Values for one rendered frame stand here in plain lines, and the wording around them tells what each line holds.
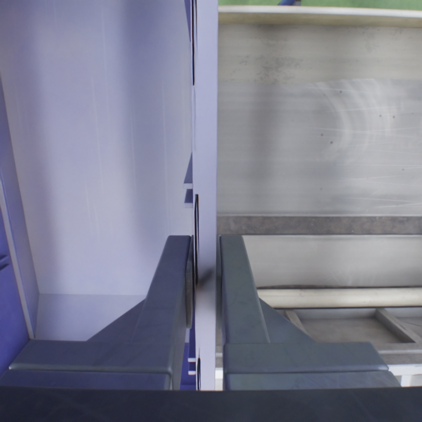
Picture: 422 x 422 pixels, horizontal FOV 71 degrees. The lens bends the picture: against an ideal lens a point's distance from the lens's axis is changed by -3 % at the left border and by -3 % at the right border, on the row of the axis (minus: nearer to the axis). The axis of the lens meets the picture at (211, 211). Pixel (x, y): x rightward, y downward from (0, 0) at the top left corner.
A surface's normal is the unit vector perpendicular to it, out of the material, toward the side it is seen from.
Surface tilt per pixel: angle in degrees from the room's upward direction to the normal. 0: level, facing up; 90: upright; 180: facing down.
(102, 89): 0
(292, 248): 0
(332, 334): 100
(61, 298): 29
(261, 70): 1
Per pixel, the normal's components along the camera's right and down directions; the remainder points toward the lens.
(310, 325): 0.00, -0.99
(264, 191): 0.00, 0.29
